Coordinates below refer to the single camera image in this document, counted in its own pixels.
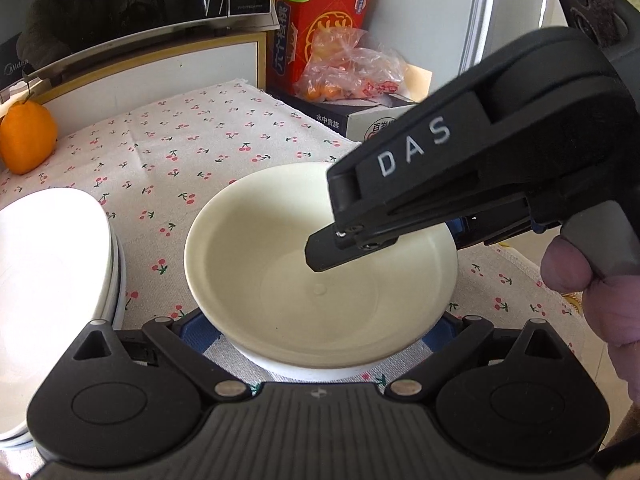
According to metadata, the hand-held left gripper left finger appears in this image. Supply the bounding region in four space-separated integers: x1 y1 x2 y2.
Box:
72 309 252 402

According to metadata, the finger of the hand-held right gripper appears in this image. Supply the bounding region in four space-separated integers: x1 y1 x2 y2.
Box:
450 199 543 250
305 220 401 273

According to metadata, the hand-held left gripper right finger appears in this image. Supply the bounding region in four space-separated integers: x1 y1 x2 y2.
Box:
384 312 572 402

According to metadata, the cream bowl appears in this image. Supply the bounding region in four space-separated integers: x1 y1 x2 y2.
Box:
184 162 459 368

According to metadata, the white bowl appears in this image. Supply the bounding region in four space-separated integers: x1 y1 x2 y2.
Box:
227 332 401 382

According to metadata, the white plate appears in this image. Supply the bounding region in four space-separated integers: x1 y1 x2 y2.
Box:
0 187 113 443

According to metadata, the person's right hand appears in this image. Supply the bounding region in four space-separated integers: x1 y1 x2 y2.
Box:
541 236 640 403

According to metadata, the black ringed panel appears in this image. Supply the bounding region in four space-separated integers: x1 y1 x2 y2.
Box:
545 0 640 63

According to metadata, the white carton box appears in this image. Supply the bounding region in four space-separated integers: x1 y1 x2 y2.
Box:
277 65 433 143

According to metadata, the white refrigerator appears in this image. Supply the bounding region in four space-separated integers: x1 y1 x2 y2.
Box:
365 0 571 106

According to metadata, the cherry print tablecloth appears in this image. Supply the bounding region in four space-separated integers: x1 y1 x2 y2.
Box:
0 80 601 466

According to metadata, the plastic bag of oranges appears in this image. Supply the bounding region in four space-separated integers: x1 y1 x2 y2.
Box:
295 27 411 106

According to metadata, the red gift box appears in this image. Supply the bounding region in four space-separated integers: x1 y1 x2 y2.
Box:
267 0 377 98

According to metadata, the wooden microwave stand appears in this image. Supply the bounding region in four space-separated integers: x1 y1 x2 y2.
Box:
0 12 281 111

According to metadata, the large orange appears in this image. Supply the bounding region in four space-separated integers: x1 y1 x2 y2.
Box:
0 100 58 176

